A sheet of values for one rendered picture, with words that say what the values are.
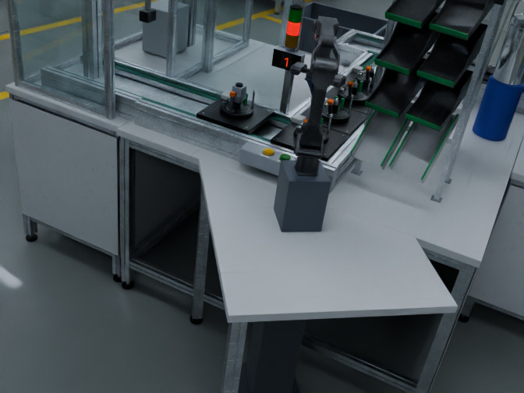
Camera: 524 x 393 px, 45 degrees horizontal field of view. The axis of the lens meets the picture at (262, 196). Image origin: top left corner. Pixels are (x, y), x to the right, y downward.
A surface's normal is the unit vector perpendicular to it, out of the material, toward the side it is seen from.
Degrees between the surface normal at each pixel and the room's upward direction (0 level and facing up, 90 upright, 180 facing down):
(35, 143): 90
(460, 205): 0
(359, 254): 0
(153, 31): 90
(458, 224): 0
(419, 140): 45
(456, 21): 25
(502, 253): 90
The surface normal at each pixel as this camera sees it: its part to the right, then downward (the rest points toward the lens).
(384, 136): -0.34, -0.33
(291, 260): 0.11, -0.84
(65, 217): -0.45, 0.44
